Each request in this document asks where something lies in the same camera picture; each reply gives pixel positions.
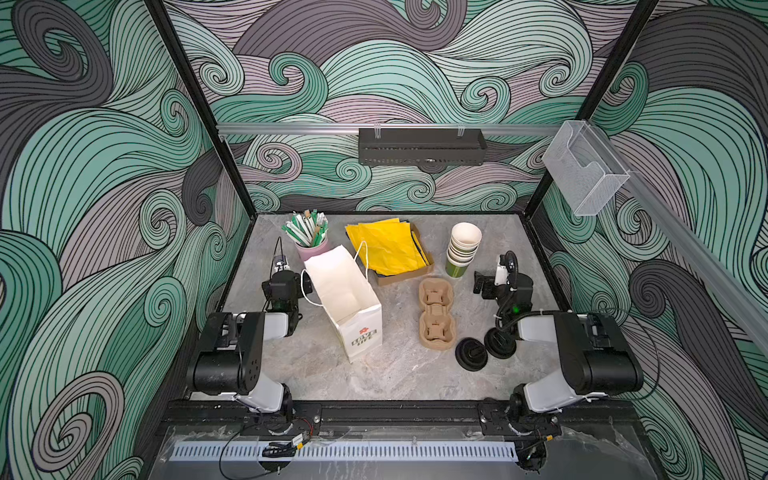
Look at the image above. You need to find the white paper takeout bag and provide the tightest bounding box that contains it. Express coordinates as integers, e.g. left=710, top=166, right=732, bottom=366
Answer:
left=302, top=241, right=383, bottom=363

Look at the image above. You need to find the yellow napkin stack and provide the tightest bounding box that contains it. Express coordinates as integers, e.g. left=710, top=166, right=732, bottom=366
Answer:
left=345, top=218, right=429, bottom=276

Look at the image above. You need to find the brown pulp cup carrier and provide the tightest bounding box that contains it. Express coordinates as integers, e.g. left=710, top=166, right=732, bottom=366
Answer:
left=418, top=277, right=457, bottom=351

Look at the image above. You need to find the pink cup of stirrers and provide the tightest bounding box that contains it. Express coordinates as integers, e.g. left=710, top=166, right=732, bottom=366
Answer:
left=282, top=210, right=331, bottom=261

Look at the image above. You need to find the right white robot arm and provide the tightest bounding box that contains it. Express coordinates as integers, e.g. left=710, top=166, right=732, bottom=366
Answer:
left=473, top=251, right=644, bottom=420

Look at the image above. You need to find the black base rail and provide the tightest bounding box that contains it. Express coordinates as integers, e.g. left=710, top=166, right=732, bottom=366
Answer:
left=161, top=399, right=639, bottom=437

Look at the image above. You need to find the stack of green paper cups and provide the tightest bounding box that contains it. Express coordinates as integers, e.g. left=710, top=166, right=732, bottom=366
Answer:
left=445, top=222, right=482, bottom=278

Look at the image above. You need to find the black wall-mounted tray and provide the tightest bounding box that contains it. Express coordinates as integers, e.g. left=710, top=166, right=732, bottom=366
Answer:
left=358, top=127, right=488, bottom=172

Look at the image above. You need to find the brown cardboard napkin tray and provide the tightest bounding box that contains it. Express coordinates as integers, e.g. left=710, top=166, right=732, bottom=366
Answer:
left=375, top=223, right=435, bottom=287

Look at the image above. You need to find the black coffee lid stack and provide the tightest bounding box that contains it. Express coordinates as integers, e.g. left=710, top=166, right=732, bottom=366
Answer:
left=484, top=327, right=517, bottom=360

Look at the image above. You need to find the white slotted cable duct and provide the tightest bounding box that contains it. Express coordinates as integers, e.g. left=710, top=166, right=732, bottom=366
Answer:
left=167, top=440, right=518, bottom=463

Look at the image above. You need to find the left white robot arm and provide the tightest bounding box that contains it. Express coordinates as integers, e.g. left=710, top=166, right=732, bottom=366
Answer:
left=186, top=270, right=313, bottom=421

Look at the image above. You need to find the clear acrylic wall holder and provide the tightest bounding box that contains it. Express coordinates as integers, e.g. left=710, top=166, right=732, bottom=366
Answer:
left=543, top=120, right=630, bottom=217

